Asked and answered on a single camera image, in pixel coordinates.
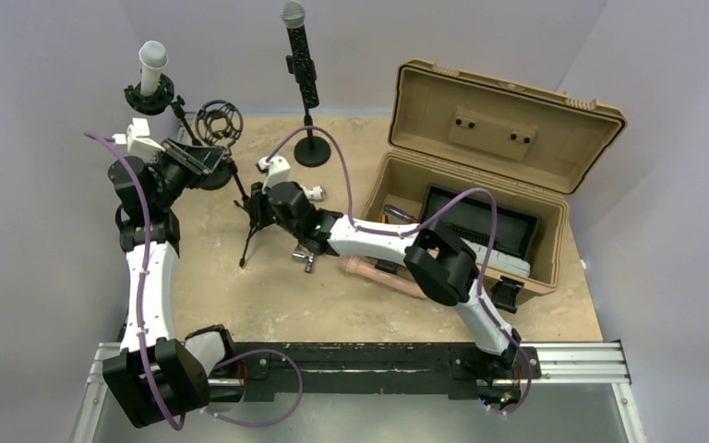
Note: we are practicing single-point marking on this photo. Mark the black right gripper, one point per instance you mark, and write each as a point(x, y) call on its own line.
point(257, 206)

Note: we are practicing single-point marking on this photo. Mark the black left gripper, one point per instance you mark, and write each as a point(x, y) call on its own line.
point(196, 161)

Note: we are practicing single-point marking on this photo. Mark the black tripod microphone stand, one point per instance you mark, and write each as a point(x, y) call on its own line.
point(219, 123)

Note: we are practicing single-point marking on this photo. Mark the white plastic faucet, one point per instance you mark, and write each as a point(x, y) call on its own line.
point(315, 193)

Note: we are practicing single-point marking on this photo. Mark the pink rose-gold microphone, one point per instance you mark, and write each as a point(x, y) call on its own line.
point(356, 266)

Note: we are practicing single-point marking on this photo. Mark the white silver microphone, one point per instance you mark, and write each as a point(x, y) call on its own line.
point(153, 58)

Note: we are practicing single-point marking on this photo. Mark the black speckled microphone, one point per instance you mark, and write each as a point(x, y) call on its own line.
point(301, 55)

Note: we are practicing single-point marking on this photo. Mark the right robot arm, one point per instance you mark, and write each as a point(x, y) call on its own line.
point(438, 259)

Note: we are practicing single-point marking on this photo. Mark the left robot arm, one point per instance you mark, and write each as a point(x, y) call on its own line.
point(157, 377)

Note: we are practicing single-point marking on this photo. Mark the black round-base stand left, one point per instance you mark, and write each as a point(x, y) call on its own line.
point(163, 98)

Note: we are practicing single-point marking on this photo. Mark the black round-base stand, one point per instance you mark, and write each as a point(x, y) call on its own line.
point(310, 151)
point(163, 98)

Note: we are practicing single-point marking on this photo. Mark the black round-base stand centre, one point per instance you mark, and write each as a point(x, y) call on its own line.
point(310, 151)

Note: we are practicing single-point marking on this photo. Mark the chrome metal faucet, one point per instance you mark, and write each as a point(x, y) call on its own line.
point(305, 257)

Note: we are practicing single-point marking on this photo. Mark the tan plastic tool case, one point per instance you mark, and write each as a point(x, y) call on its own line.
point(507, 143)

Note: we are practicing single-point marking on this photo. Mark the black tray in case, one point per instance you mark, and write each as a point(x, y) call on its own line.
point(471, 219)

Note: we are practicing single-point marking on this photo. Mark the grey device in case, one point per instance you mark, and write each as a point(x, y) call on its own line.
point(499, 260)

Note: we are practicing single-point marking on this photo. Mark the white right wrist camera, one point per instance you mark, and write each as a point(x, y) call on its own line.
point(275, 170)

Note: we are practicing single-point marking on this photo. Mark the purple handled screwdriver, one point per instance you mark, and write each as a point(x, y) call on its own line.
point(400, 214)

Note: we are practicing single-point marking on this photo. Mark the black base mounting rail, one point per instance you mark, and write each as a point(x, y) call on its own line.
point(457, 370)

